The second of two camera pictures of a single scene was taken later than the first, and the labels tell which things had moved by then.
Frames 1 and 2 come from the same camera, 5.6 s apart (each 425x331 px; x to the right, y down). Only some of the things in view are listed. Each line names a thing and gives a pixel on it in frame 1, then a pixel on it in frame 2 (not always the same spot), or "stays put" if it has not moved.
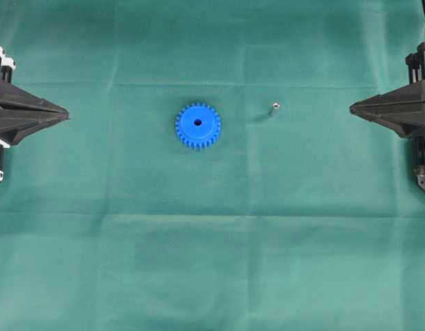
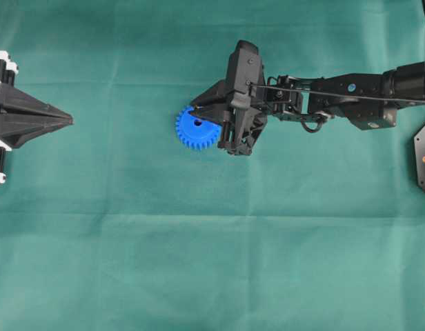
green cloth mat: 302,216 stays put
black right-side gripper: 415,98 -> 247,109
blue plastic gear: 197,126 stays put
